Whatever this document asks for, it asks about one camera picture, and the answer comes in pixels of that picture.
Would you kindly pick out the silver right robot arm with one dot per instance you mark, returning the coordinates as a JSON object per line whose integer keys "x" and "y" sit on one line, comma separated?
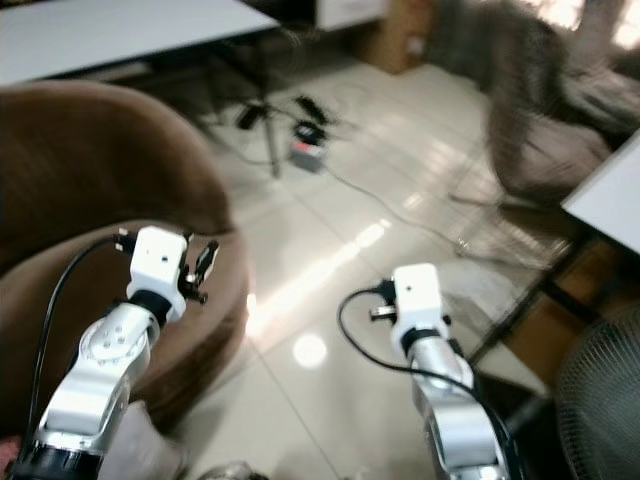
{"x": 455, "y": 410}

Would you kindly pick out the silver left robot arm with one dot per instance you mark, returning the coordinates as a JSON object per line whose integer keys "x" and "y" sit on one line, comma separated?
{"x": 95, "y": 375}

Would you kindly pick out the brown fabric sofa chair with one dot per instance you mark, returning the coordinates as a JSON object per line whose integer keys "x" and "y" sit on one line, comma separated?
{"x": 90, "y": 170}

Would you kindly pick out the grey power box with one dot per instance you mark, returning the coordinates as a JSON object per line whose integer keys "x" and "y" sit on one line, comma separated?
{"x": 307, "y": 153}

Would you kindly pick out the black power adapter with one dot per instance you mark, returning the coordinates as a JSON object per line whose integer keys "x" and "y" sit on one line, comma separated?
{"x": 310, "y": 131}

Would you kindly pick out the large white table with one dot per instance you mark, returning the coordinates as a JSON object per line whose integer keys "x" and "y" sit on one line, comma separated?
{"x": 120, "y": 30}

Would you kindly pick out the brown cardboard box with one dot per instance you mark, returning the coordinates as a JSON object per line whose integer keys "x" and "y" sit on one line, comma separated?
{"x": 395, "y": 35}

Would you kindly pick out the brown wooden cabinet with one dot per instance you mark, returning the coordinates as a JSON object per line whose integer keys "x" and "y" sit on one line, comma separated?
{"x": 550, "y": 320}

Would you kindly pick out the brown wicker chair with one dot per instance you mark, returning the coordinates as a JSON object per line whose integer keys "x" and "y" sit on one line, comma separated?
{"x": 540, "y": 130}

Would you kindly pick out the small white table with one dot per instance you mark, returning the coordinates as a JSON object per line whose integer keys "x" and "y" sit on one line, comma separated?
{"x": 610, "y": 195}

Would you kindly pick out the black mesh fan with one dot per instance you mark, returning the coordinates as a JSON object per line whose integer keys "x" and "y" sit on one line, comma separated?
{"x": 600, "y": 400}

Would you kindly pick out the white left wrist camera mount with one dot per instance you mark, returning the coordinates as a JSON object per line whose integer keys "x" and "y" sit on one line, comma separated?
{"x": 157, "y": 262}

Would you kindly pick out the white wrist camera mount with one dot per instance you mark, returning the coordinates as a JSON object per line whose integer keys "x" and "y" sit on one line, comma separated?
{"x": 157, "y": 262}
{"x": 418, "y": 300}

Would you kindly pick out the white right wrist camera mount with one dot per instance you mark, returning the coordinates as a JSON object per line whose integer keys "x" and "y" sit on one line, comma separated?
{"x": 418, "y": 300}

